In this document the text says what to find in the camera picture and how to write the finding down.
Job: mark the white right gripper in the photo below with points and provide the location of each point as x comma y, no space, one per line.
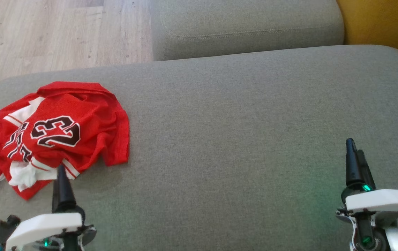
380,201

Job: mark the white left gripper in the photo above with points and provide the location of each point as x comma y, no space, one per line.
45,225

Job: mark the red basketball jersey number 23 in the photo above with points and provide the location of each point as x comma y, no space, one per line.
90,115

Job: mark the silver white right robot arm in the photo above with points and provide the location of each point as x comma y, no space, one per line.
394,238

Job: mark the grey fabric sofa seat cushion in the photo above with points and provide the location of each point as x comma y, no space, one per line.
240,139

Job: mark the mustard yellow sofa cushion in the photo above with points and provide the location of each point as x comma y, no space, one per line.
383,24

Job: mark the grey fabric sofa back cushion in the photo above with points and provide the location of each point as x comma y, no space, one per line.
247,28

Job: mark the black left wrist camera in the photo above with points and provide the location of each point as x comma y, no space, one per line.
0,230

